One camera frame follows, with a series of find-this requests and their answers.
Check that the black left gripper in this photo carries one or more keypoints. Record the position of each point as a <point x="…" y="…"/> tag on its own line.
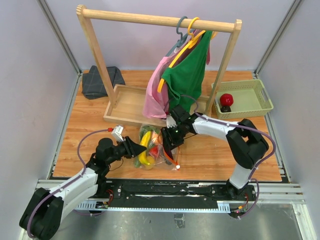
<point x="132" y="149"/>

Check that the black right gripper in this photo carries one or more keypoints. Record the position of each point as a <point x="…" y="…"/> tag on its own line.
<point x="170" y="144"/>

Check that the clear zip top bag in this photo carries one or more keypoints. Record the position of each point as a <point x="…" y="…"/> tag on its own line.
<point x="161" y="161"/>

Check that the small dark fake plum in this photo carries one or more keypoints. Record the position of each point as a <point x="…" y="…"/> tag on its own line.
<point x="225" y="109"/>

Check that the red fake apple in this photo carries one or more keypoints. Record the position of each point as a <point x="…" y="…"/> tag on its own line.
<point x="226" y="99"/>

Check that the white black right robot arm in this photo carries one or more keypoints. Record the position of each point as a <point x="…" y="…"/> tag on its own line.
<point x="247" y="144"/>

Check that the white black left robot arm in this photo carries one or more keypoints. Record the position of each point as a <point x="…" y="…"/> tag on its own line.
<point x="48" y="207"/>

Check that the red fake chili pepper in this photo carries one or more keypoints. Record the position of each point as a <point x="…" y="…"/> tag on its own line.
<point x="154" y="152"/>

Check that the orange fake peach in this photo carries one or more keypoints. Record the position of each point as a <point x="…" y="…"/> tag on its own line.
<point x="157" y="138"/>

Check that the green fake lettuce leaf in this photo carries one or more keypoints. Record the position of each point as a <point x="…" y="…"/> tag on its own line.
<point x="146" y="128"/>

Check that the pink shirt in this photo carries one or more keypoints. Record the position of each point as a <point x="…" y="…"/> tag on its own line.
<point x="156" y="105"/>

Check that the green sleeveless shirt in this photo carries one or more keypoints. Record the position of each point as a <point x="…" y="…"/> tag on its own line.
<point x="184" y="81"/>

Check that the dark grey folded cloth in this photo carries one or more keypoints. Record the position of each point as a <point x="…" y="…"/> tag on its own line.
<point x="92" y="84"/>

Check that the light green plastic basket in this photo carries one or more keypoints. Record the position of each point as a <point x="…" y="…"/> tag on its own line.
<point x="250" y="99"/>

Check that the yellow clothes hanger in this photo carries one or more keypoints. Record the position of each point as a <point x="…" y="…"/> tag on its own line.
<point x="189" y="45"/>

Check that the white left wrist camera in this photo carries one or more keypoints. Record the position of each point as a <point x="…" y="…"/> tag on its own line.
<point x="117" y="133"/>

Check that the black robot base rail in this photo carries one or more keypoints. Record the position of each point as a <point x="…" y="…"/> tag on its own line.
<point x="172" y="194"/>

